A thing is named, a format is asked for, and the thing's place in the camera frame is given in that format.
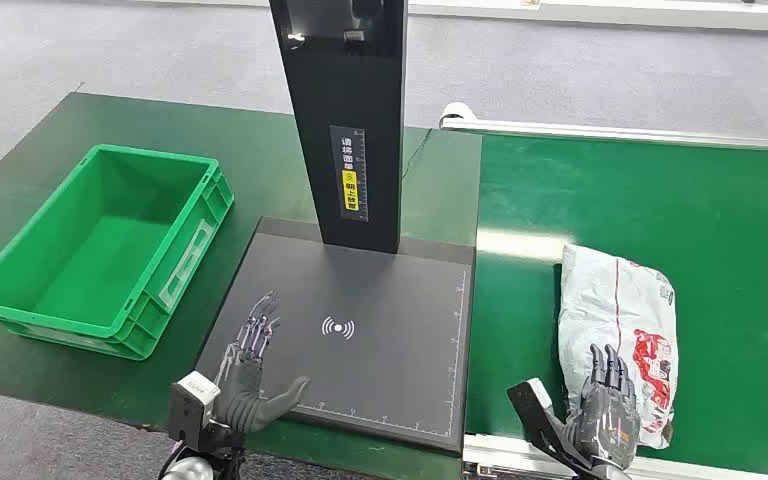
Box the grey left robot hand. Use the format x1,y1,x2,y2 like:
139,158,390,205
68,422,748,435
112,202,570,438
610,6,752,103
214,289,311,435

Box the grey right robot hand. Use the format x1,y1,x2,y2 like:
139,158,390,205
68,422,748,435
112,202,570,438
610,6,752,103
559,343,644,473

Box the grey red-printed mailer package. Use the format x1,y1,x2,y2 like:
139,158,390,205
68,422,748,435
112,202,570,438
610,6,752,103
557,243,679,450

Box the black inbound scanner machine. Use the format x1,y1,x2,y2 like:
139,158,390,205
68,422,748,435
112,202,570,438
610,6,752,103
194,0,477,457

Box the green conveyor belt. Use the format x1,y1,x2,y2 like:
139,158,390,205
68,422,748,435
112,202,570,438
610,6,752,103
465,132,768,478

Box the green plastic crate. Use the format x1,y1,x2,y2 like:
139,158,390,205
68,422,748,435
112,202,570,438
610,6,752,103
0,143,236,362

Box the yellow black label sticker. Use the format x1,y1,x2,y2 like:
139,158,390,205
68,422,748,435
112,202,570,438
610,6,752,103
328,124,370,224

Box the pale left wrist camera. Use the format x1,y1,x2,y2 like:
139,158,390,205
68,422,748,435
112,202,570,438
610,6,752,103
167,370,224,452

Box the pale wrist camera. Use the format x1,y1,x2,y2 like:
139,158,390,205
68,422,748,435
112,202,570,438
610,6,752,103
167,370,224,452
507,378,587,475

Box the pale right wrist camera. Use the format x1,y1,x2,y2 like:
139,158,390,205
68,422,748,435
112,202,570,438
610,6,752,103
507,378,587,475

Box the white conveyor edge rail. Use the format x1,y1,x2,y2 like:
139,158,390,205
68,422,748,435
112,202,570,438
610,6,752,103
461,433,768,480

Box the long silver conveyor rail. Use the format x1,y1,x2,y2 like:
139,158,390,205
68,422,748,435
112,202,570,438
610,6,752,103
438,101,768,153

